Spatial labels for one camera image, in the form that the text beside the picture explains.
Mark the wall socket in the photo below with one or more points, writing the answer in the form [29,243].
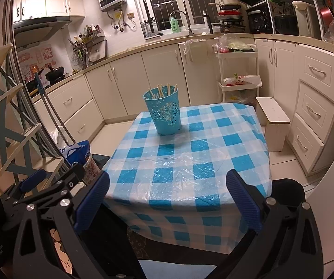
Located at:
[130,15]

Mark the metal sliding door frame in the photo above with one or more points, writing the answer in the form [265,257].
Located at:
[24,93]

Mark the green soap bottle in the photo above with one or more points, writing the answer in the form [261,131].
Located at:
[175,26]

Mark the hanging clear plastic bag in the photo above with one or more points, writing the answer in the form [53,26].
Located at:
[194,49]

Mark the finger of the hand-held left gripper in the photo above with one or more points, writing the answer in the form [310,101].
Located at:
[33,180]
[68,180]

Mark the person's dark trousers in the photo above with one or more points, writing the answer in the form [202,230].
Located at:
[111,238]

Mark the red pot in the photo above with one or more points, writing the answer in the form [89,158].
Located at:
[327,14]

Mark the blue shopping bag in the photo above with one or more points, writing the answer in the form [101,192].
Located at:
[77,152]

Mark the translucent white plastic bag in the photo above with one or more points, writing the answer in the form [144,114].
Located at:
[57,138]

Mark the black countertop oven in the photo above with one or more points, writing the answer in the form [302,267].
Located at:
[260,20]

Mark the red paper wall stickers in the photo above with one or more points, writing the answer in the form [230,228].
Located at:
[36,61]

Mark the stack of pans and lids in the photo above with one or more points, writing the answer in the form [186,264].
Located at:
[229,14]

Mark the floral waste bin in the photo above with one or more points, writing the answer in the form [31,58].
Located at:
[93,171]

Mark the steel range hood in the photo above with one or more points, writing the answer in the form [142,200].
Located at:
[36,29]

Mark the dark floor mat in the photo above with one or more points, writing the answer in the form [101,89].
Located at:
[101,161]

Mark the cream kitchen base cabinets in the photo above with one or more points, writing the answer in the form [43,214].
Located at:
[155,72]

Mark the black utensil and spice rack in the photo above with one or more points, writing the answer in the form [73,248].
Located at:
[91,46]

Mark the white rolling cart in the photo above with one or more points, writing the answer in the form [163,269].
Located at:
[236,64]

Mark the chrome kitchen faucet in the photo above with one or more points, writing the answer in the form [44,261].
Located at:
[184,16]

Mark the blue perforated plastic basket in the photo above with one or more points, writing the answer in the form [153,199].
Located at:
[164,113]

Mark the red and white plastic bag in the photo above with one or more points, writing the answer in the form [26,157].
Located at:
[242,80]

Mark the black wok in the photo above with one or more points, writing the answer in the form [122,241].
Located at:
[56,74]

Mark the cream wall cabinets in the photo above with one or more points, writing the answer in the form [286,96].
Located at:
[47,1]

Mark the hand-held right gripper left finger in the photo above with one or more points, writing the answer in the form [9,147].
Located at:
[93,200]

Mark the bundle of wooden chopsticks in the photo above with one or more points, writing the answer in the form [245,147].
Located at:
[159,90]

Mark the bagged food on tray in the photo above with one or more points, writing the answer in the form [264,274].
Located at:
[236,44]

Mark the blue white checked tablecloth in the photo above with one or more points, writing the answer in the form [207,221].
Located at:
[184,157]

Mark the cream and grey shelf rack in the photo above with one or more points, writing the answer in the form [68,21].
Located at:
[7,98]

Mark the black toaster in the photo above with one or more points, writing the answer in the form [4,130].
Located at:
[286,24]

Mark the white wooden stool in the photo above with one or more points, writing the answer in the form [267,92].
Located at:
[274,122]

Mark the white electric thermos pot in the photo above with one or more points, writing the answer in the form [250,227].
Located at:
[305,19]

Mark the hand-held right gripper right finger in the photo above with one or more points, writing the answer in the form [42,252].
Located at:
[244,200]

